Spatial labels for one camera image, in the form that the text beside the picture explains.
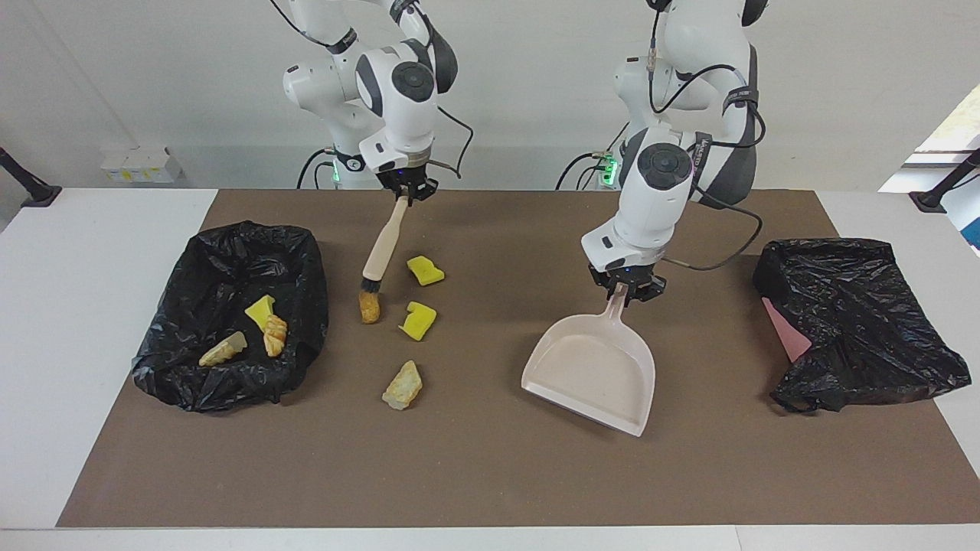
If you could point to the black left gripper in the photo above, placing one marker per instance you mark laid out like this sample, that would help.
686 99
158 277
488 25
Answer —
635 277

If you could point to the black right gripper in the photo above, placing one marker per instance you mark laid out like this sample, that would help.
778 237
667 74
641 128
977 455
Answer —
406 182

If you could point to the beige hand brush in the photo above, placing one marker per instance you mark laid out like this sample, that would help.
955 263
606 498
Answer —
383 245

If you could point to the yellow sponge piece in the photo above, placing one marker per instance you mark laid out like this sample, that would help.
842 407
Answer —
260 310
425 270
417 321

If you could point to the beige plastic dustpan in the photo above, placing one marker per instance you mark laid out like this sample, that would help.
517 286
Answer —
589 367

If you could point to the brown potato-shaped foam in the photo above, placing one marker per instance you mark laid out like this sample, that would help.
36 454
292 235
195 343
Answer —
370 308

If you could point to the pale beige foam chunk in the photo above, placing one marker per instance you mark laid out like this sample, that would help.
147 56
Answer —
403 385

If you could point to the orange striped foam chunk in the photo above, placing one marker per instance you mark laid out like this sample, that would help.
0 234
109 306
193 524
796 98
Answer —
276 337

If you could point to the pale green foam chunk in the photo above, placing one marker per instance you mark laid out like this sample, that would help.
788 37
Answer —
222 350

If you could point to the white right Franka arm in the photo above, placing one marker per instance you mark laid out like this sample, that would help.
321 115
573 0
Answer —
329 84

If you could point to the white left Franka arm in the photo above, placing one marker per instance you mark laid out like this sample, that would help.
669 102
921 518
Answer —
651 214

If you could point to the pink plastic bin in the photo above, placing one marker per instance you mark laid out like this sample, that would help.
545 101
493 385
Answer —
788 337

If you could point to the black plastic trash bag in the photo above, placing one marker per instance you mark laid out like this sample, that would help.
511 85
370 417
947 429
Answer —
857 321
191 268

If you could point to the brown table mat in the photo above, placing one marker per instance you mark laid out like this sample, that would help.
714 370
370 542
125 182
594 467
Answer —
490 474

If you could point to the white wall socket box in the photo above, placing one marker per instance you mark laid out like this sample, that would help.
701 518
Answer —
142 164

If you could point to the black camera stand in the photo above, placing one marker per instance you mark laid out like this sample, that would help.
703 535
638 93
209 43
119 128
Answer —
38 193
930 200

